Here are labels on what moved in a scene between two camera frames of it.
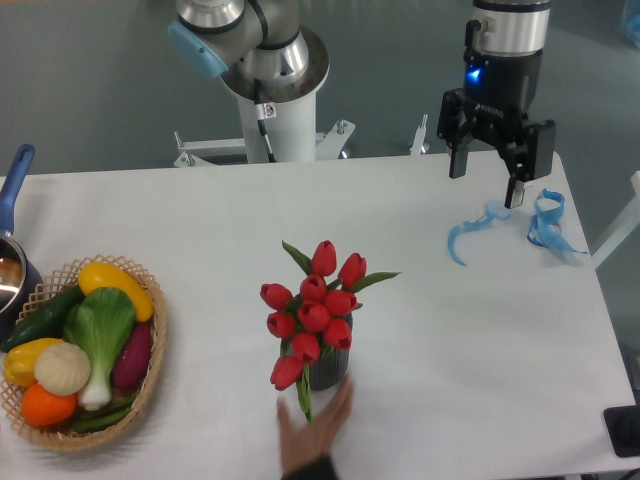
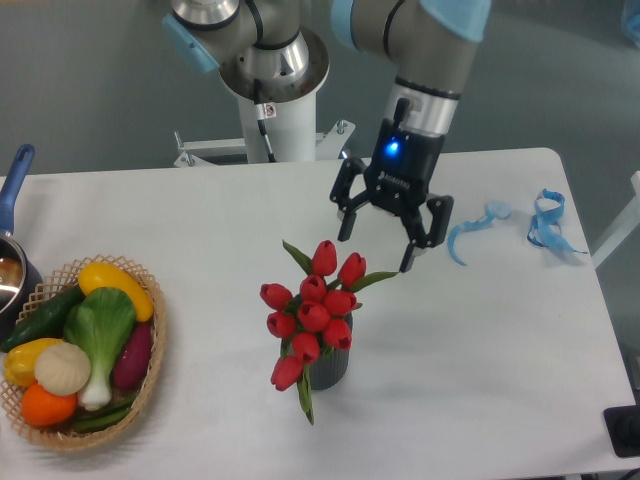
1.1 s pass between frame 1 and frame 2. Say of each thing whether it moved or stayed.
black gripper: moved
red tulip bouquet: stayed
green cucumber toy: stayed
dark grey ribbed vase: stayed
